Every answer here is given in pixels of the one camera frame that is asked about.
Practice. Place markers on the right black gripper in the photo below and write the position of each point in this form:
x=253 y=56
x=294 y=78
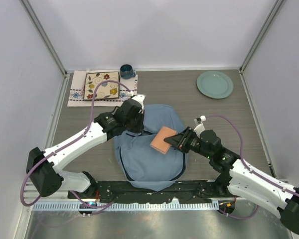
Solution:
x=176 y=139

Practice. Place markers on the white patterned cloth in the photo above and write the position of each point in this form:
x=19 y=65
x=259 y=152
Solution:
x=76 y=94

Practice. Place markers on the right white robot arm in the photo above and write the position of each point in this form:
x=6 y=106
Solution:
x=242 y=179

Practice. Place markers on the dark blue ceramic mug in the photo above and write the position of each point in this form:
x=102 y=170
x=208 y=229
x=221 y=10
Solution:
x=127 y=72

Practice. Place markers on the white slotted cable duct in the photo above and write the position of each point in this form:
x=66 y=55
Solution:
x=172 y=206

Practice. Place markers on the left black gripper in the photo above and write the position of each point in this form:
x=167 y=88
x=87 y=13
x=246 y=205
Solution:
x=141 y=127

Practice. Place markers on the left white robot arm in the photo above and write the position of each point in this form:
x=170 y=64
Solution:
x=46 y=168

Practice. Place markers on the blue fabric backpack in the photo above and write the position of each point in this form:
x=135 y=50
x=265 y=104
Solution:
x=143 y=166

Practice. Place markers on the floral square tile plate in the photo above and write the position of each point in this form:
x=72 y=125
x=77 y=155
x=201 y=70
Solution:
x=108 y=89

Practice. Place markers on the teal round plate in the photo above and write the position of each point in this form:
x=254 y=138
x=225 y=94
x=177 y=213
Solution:
x=215 y=84

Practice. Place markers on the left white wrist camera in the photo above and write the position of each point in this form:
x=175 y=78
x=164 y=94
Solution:
x=138 y=97

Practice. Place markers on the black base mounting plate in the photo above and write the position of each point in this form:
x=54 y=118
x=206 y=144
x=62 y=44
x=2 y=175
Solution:
x=186 y=191

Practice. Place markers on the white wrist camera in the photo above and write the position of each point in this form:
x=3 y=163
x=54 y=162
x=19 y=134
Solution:
x=138 y=97
x=199 y=126

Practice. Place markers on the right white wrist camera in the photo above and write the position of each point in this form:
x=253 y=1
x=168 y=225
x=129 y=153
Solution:
x=199 y=126

